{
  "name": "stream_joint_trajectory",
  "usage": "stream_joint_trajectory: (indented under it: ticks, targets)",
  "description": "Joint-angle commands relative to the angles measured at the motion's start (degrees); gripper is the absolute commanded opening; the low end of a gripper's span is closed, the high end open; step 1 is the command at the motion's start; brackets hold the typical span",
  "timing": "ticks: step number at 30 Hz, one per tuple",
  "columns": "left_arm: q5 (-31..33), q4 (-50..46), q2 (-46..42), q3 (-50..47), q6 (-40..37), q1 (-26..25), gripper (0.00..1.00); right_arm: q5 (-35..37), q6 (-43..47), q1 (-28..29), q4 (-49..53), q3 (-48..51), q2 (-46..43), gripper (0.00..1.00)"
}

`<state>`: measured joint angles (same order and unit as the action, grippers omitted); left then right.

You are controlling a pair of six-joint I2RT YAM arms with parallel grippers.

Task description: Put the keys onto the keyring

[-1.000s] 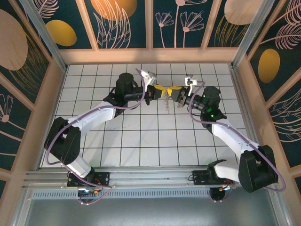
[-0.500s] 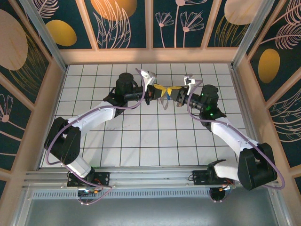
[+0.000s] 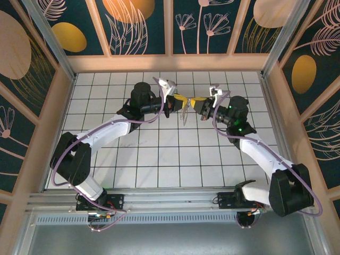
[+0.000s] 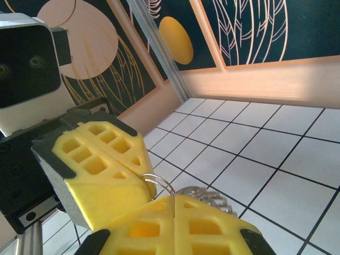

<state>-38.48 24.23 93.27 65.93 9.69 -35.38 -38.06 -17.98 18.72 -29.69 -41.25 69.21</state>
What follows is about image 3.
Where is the aluminium side rail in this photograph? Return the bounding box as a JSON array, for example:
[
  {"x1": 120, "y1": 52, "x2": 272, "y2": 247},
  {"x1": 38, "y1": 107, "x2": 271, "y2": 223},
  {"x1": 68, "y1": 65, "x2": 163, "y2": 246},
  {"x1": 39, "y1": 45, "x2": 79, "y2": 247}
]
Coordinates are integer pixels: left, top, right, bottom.
[{"x1": 258, "y1": 74, "x2": 316, "y2": 193}]

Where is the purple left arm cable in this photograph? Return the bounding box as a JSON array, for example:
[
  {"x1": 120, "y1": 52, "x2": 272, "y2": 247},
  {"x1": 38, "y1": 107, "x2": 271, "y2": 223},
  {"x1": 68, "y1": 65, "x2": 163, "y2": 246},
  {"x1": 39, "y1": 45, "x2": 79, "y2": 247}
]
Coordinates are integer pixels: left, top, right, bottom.
[{"x1": 51, "y1": 76, "x2": 165, "y2": 232}]

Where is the grey sheet metal cover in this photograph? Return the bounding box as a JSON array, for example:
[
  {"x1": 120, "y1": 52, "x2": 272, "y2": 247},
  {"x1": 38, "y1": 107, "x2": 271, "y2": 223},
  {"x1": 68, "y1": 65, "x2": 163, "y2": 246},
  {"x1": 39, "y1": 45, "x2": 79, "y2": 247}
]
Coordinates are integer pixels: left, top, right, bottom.
[{"x1": 15, "y1": 208, "x2": 332, "y2": 255}]

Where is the small circuit board with wires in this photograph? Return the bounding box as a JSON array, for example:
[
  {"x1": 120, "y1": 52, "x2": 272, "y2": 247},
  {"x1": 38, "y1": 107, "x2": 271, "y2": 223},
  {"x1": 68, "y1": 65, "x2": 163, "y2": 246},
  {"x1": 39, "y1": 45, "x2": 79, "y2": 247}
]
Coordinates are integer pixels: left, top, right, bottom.
[
  {"x1": 89, "y1": 211, "x2": 117, "y2": 221},
  {"x1": 245, "y1": 206, "x2": 267, "y2": 216}
]

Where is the perforated grey cable duct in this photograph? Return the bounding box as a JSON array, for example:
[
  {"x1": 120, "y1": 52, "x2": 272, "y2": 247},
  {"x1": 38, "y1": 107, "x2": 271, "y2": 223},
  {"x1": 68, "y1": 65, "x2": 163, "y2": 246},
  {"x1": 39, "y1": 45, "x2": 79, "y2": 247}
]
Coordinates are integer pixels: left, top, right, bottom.
[{"x1": 34, "y1": 214, "x2": 239, "y2": 226}]

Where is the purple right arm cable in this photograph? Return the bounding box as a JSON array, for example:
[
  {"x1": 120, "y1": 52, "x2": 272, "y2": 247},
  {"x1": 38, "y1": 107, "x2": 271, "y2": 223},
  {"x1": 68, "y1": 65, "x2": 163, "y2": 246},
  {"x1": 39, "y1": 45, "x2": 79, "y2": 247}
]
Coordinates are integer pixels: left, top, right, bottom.
[{"x1": 212, "y1": 90, "x2": 324, "y2": 229}]

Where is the long aluminium base rail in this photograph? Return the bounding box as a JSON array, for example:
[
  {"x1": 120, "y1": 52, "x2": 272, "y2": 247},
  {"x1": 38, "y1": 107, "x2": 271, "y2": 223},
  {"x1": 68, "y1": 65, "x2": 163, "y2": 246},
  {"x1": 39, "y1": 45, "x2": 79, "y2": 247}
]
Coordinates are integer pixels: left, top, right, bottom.
[{"x1": 25, "y1": 186, "x2": 317, "y2": 213}]

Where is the aluminium corner post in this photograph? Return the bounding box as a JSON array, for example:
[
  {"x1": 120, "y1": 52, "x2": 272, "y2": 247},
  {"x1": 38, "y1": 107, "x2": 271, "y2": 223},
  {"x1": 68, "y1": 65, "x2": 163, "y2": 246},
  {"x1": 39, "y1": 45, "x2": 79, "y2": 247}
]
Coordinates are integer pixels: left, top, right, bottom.
[
  {"x1": 260, "y1": 0, "x2": 312, "y2": 79},
  {"x1": 21, "y1": 0, "x2": 78, "y2": 82}
]

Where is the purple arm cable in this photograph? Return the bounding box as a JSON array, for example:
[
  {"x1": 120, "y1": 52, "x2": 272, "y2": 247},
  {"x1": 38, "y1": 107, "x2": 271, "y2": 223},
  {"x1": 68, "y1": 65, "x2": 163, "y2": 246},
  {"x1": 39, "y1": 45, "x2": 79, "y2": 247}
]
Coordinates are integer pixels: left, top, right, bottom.
[
  {"x1": 51, "y1": 76, "x2": 165, "y2": 232},
  {"x1": 212, "y1": 90, "x2": 324, "y2": 229}
]

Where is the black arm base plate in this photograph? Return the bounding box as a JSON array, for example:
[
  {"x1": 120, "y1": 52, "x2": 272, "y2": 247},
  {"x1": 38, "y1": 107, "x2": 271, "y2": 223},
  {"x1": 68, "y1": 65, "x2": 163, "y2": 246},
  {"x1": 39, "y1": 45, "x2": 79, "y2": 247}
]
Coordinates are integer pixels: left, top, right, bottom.
[
  {"x1": 217, "y1": 191, "x2": 266, "y2": 212},
  {"x1": 75, "y1": 193, "x2": 125, "y2": 213}
]

